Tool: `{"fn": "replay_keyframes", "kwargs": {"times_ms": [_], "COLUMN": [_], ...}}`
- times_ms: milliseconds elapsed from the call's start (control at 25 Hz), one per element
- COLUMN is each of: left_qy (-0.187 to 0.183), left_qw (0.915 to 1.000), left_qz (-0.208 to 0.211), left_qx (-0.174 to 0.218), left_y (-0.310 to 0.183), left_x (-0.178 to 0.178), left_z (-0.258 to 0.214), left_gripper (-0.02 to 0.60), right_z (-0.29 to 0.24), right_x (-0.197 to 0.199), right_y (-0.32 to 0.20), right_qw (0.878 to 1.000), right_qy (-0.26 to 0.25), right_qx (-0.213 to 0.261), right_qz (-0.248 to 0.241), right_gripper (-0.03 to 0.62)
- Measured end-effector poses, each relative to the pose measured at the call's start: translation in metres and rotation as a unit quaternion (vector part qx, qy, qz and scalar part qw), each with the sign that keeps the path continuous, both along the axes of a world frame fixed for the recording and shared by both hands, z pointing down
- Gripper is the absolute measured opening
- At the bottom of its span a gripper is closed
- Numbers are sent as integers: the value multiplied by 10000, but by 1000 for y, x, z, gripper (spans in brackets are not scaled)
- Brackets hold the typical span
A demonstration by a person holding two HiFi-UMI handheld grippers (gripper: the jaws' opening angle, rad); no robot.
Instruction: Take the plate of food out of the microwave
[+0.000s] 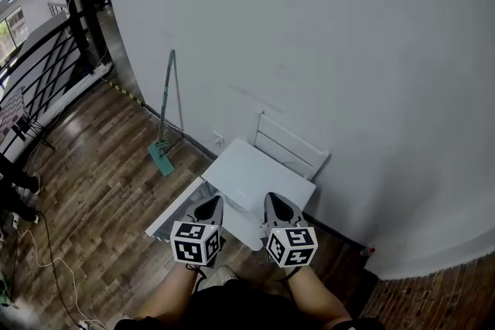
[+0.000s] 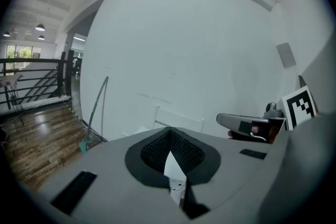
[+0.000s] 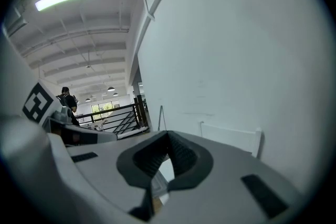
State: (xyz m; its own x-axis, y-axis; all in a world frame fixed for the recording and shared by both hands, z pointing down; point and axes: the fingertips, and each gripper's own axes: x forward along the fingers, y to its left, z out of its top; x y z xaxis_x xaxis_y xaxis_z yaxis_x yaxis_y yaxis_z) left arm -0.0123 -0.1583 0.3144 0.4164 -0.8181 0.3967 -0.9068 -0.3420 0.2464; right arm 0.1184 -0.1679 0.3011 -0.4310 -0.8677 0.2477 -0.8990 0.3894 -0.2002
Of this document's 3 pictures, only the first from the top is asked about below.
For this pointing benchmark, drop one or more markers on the checkered calibration board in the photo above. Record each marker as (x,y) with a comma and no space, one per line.
(9,114)

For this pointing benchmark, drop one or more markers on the green object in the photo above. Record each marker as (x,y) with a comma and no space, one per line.
(4,290)

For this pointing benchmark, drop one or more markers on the white power strip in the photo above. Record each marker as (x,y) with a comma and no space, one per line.
(93,324)

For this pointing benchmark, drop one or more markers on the small red floor object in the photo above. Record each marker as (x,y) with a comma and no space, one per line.
(371,250)

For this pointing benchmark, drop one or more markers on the black metal railing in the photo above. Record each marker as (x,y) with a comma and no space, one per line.
(83,23)

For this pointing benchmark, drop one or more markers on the white wall socket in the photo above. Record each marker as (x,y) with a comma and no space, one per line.
(219,139)

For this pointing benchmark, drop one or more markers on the black tripod stand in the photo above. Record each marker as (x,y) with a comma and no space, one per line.
(33,129)

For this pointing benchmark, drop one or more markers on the person's right forearm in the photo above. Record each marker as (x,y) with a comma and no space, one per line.
(317,293)

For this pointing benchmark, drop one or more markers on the person's left forearm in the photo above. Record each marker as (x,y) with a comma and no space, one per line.
(170,293)

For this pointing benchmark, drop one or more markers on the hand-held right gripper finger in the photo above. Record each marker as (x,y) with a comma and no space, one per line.
(268,210)
(295,210)

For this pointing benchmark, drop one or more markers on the green flat mop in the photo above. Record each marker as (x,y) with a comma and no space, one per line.
(161,154)

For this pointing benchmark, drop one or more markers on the person's black clothing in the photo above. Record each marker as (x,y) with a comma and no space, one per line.
(239,309)

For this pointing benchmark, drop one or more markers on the thin grey pole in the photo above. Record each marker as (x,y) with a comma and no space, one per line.
(179,96)

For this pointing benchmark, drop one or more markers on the person's white shoe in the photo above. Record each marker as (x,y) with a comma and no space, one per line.
(226,274)

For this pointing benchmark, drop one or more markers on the window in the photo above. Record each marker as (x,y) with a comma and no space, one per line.
(11,35)

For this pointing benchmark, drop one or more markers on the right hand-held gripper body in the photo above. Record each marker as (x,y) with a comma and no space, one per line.
(294,247)

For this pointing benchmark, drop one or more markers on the white folded rack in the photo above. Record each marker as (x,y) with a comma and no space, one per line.
(288,148)

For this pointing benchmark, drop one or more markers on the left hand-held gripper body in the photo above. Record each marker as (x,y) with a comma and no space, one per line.
(187,243)

